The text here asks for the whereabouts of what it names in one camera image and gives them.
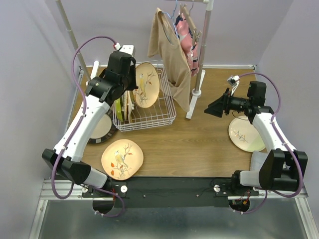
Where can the pink patterned garment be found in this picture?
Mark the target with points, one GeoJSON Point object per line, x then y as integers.
{"type": "Point", "coordinates": [185, 37]}

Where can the beige t-shirt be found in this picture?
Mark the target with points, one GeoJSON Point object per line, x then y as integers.
{"type": "Point", "coordinates": [164, 42]}

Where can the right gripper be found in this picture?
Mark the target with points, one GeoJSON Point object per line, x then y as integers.
{"type": "Point", "coordinates": [216, 108]}

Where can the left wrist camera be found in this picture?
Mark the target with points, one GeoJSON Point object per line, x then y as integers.
{"type": "Point", "coordinates": [129, 49]}

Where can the black rimmed striped plate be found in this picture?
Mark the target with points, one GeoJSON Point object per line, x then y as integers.
{"type": "Point", "coordinates": [104, 129]}

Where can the blue wire hanger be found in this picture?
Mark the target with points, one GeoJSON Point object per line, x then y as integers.
{"type": "Point", "coordinates": [172, 17]}

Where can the white wire dish rack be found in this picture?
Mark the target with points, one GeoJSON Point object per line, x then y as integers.
{"type": "Point", "coordinates": [162, 113]}

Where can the green yellow woven mat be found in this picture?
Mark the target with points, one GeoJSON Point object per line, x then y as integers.
{"type": "Point", "coordinates": [131, 106]}

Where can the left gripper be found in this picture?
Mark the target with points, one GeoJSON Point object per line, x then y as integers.
{"type": "Point", "coordinates": [132, 70]}

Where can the white leaf pattern plate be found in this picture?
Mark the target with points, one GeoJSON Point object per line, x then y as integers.
{"type": "Point", "coordinates": [244, 135]}

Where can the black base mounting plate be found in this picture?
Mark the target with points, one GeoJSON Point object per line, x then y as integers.
{"type": "Point", "coordinates": [170, 192]}

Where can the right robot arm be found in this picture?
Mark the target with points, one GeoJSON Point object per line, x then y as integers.
{"type": "Point", "coordinates": [282, 168]}

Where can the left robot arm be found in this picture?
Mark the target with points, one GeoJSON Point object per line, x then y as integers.
{"type": "Point", "coordinates": [65, 158]}

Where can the orange woven bamboo tray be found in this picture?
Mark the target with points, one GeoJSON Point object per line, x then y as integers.
{"type": "Point", "coordinates": [125, 106]}

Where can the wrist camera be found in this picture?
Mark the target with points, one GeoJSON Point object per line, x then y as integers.
{"type": "Point", "coordinates": [234, 82]}
{"type": "Point", "coordinates": [129, 49]}

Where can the green polka dot plate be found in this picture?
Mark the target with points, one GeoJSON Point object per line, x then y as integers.
{"type": "Point", "coordinates": [118, 109]}

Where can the white clothes rack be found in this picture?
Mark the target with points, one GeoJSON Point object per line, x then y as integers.
{"type": "Point", "coordinates": [196, 92]}

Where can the bird pattern plate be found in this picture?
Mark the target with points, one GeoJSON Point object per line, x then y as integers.
{"type": "Point", "coordinates": [122, 159]}
{"type": "Point", "coordinates": [147, 80]}

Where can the grey folded cloth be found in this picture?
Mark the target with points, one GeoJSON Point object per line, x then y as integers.
{"type": "Point", "coordinates": [257, 160]}

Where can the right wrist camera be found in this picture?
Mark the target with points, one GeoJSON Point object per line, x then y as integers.
{"type": "Point", "coordinates": [234, 82]}

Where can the wooden clip hanger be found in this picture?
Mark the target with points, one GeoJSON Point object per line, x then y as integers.
{"type": "Point", "coordinates": [196, 33]}

